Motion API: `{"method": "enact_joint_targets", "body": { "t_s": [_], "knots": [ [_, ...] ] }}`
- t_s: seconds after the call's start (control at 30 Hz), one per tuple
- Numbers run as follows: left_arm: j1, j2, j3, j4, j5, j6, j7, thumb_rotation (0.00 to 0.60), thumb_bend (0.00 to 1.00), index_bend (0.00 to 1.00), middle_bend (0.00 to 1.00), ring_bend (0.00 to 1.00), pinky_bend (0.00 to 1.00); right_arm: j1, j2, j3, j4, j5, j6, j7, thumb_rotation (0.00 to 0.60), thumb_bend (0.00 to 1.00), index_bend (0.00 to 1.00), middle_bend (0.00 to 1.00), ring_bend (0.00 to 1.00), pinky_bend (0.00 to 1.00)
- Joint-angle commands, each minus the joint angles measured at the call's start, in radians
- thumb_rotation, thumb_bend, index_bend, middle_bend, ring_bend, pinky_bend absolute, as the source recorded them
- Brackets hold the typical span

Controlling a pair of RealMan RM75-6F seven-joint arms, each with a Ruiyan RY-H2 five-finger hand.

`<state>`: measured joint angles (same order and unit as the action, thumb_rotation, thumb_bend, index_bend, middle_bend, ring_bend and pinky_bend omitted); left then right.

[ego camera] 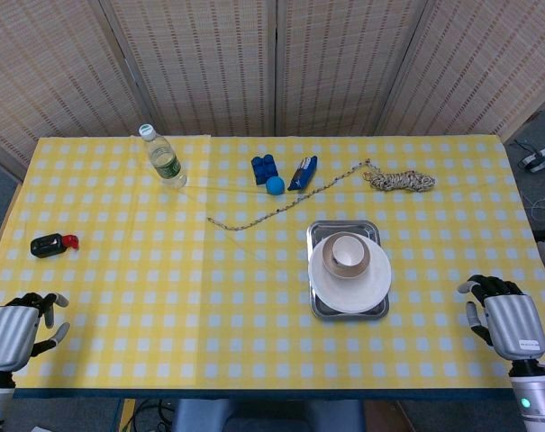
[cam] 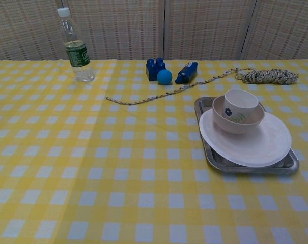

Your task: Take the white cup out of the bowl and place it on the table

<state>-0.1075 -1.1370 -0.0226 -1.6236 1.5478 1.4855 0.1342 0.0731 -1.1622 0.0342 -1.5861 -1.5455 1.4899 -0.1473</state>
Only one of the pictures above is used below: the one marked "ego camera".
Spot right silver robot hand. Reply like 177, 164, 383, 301
457, 274, 545, 361

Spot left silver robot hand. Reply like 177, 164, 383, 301
0, 292, 71, 373

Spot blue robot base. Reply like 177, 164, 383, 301
170, 398, 366, 432

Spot black box with red clip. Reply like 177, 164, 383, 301
30, 232, 80, 259

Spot white power strip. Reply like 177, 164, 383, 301
522, 144, 545, 174

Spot white round plate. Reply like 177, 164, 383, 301
307, 238, 393, 315

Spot square metal tray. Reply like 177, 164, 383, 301
306, 220, 390, 321

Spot clear plastic water bottle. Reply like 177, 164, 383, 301
138, 123, 188, 189

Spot yellow checkered tablecloth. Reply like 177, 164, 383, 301
0, 134, 545, 391

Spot blue snack packet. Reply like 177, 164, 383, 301
286, 155, 319, 192

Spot blue building block toy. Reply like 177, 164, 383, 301
250, 154, 279, 186

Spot woven folding screen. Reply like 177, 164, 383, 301
0, 0, 545, 180

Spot white cable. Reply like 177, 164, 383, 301
522, 179, 545, 222

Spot speckled braided rope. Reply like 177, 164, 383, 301
207, 157, 437, 232

